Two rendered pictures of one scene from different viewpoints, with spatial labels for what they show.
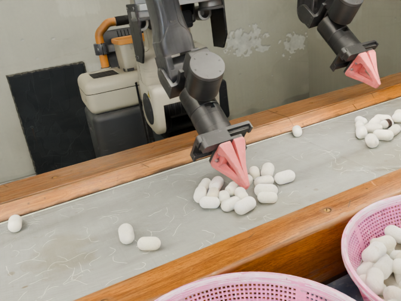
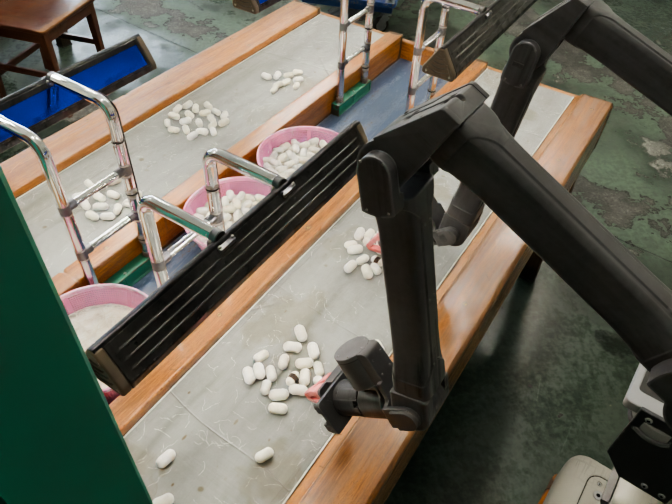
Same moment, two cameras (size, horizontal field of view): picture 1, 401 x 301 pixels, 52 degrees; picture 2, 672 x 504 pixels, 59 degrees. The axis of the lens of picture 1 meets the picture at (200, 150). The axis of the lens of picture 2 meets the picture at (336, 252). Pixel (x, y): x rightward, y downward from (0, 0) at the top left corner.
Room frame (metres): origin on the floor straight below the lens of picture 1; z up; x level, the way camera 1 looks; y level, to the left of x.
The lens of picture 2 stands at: (1.32, -0.70, 1.72)
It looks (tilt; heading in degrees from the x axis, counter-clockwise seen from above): 46 degrees down; 144
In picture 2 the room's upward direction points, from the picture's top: 3 degrees clockwise
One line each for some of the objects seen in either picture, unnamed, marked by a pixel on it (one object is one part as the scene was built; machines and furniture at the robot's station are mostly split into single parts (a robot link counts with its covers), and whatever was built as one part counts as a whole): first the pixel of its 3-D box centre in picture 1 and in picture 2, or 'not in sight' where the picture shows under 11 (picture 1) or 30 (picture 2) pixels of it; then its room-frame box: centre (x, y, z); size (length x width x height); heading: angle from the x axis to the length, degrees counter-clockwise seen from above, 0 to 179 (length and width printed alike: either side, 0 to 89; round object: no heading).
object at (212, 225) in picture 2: not in sight; (225, 280); (0.63, -0.43, 0.90); 0.20 x 0.19 x 0.45; 113
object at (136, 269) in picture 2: not in sight; (76, 196); (0.26, -0.59, 0.90); 0.20 x 0.19 x 0.45; 113
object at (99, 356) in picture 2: not in sight; (252, 228); (0.70, -0.41, 1.08); 0.62 x 0.08 x 0.07; 113
